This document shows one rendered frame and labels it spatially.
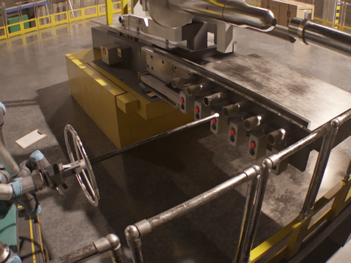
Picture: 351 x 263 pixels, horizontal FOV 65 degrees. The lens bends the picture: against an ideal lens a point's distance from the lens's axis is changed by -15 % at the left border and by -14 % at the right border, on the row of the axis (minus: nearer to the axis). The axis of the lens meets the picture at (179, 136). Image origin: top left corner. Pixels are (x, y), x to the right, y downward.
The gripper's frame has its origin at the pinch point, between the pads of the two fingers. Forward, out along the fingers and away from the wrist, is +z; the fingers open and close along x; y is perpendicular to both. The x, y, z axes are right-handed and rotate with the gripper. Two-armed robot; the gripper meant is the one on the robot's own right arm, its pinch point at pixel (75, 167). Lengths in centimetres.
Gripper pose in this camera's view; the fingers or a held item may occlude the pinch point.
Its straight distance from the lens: 142.8
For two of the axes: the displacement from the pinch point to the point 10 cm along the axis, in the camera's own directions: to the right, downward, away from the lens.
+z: 8.2, -3.1, 4.7
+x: 2.7, -5.2, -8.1
